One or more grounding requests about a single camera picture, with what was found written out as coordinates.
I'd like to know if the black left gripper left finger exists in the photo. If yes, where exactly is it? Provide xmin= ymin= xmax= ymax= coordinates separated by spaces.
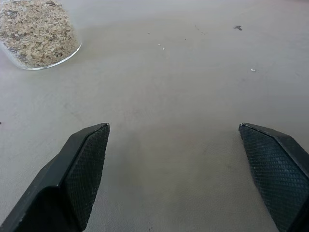
xmin=0 ymin=122 xmax=111 ymax=232

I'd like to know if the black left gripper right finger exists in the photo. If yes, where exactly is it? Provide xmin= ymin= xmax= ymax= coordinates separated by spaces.
xmin=238 ymin=122 xmax=309 ymax=232

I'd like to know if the glass bowl of oats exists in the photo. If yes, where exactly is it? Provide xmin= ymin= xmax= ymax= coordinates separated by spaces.
xmin=0 ymin=0 xmax=81 ymax=68

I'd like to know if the clear glass jar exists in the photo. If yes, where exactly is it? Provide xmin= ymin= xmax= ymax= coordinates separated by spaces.
xmin=0 ymin=0 xmax=82 ymax=71

